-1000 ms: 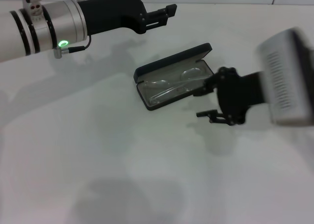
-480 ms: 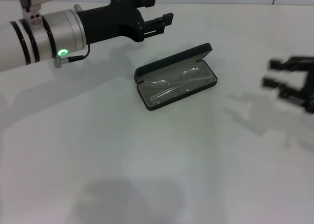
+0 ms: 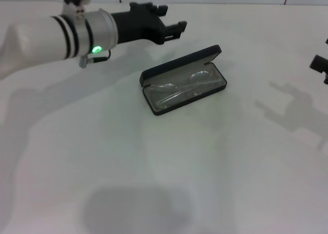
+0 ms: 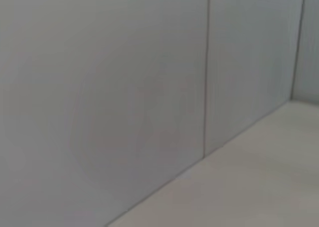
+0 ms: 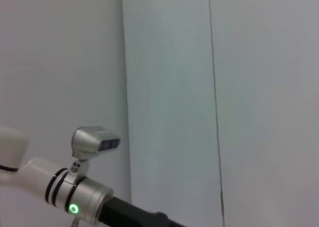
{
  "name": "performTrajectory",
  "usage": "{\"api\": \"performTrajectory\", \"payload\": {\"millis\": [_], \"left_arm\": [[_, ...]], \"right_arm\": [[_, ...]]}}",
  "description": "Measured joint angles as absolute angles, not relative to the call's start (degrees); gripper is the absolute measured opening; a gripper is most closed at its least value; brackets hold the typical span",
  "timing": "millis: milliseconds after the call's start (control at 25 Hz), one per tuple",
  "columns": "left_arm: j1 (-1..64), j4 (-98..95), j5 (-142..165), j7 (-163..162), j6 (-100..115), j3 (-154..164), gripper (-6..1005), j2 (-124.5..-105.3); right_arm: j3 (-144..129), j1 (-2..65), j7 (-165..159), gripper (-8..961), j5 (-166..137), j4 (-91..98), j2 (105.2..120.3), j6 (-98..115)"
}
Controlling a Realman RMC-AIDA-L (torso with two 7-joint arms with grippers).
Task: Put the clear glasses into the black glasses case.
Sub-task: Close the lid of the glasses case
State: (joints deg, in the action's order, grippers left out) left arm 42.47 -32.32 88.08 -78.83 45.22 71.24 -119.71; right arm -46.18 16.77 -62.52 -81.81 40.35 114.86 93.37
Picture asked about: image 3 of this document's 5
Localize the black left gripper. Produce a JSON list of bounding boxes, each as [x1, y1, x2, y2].
[[111, 2, 188, 46]]

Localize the black glasses case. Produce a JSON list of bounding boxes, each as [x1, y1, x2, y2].
[[139, 44, 228, 116]]

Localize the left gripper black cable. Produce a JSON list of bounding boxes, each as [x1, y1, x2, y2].
[[79, 49, 112, 69]]

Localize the clear transparent glasses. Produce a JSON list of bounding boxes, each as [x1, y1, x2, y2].
[[148, 69, 222, 110]]

